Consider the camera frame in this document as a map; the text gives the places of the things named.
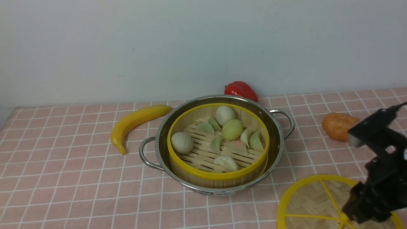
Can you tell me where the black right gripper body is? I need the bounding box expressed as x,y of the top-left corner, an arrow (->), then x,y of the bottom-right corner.
342,156 -> 407,224

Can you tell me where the woven bamboo steamer lid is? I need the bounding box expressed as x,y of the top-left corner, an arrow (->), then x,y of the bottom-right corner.
277,175 -> 406,229

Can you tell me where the bamboo steamer basket yellow rim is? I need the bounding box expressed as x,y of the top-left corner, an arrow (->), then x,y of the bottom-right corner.
167,103 -> 270,188

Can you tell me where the orange-brown bread roll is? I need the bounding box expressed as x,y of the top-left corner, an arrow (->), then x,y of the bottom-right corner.
322,113 -> 360,142

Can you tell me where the green dumpling lower left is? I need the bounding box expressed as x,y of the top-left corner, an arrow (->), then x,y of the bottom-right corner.
248,131 -> 264,152

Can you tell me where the cream folded dumpling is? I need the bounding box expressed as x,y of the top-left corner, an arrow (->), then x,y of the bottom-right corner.
213,156 -> 239,173

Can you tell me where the yellow-green round bun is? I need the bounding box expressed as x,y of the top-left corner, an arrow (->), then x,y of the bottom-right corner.
222,119 -> 243,142

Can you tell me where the white round bun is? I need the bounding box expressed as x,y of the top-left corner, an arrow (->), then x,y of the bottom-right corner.
215,105 -> 235,126

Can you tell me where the red bell pepper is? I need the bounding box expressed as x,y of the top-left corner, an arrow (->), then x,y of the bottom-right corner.
224,81 -> 259,102

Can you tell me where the pale green dumpling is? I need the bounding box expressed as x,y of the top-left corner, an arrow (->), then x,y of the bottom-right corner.
196,122 -> 215,136

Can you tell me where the white bun at bottom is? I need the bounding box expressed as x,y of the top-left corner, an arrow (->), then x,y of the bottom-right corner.
171,132 -> 194,155

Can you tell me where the yellow plastic banana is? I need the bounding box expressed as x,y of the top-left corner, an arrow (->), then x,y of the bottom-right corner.
110,105 -> 171,155

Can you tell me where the pink checkered tablecloth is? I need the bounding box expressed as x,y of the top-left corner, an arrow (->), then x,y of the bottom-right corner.
0,87 -> 406,229

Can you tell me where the black wrist camera on right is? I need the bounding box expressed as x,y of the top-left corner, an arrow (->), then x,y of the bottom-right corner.
348,104 -> 406,160

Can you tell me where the stainless steel two-handled pot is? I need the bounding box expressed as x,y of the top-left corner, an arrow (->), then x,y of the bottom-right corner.
139,95 -> 295,196

